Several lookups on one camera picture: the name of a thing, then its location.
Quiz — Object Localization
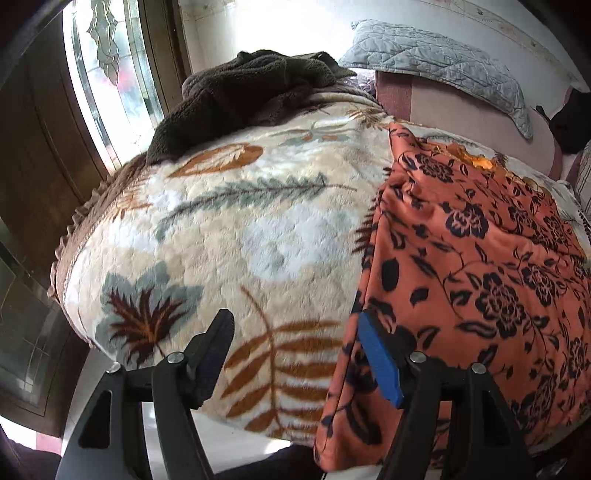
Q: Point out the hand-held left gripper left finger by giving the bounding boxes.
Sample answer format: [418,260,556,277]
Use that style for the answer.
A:
[55,308,236,480]

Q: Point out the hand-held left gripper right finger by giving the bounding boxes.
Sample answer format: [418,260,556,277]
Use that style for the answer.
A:
[358,308,539,480]

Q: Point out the orange black floral garment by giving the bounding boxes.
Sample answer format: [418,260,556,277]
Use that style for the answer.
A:
[314,121,591,472]

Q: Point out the leaf print fleece blanket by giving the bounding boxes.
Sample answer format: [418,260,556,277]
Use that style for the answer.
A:
[48,88,591,455]

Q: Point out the wooden stained glass door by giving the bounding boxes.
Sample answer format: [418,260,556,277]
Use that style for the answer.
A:
[0,0,195,439]

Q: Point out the dark brown fleece garment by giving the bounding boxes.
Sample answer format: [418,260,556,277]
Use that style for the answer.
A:
[145,48,356,167]

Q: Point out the pink sofa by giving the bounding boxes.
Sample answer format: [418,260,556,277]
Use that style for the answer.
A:
[374,69,591,185]

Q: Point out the striped floral sofa cushion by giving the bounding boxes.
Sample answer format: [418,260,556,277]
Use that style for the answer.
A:
[573,141,591,217]

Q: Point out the lilac cloth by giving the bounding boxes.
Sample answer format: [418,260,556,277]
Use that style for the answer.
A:
[339,76,377,96]

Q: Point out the grey quilted pillow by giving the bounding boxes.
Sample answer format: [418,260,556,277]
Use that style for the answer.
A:
[338,19,534,140]

